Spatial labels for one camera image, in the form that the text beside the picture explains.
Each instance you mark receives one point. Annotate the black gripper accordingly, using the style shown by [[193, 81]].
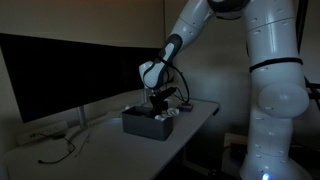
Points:
[[159, 104]]

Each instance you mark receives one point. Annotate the white clothing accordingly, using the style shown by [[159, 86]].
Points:
[[168, 113]]

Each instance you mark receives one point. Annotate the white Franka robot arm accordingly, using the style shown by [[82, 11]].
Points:
[[276, 93]]

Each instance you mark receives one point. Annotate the grey fabric box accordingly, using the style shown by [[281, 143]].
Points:
[[146, 126]]

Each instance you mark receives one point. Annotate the small white object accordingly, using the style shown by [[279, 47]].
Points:
[[127, 107]]

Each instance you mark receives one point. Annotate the black computer monitor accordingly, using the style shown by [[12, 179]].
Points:
[[60, 76], [140, 68]]

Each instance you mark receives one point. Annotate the silver monitor stand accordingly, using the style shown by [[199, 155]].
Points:
[[82, 117]]

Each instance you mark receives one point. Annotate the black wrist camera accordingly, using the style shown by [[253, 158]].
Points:
[[168, 92]]

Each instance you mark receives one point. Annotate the black metal frame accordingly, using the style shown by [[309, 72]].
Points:
[[313, 95]]

